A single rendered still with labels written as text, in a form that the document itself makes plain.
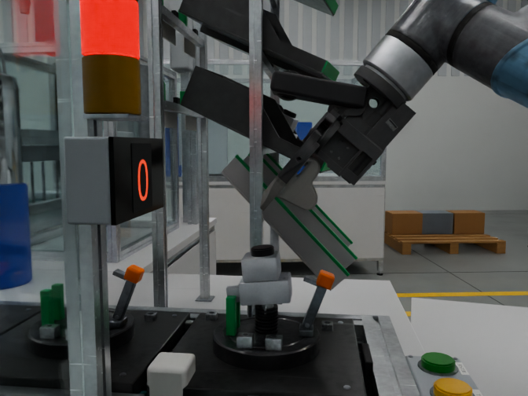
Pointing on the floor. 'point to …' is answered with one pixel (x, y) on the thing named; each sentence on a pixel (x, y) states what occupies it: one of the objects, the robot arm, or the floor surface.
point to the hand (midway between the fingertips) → (264, 198)
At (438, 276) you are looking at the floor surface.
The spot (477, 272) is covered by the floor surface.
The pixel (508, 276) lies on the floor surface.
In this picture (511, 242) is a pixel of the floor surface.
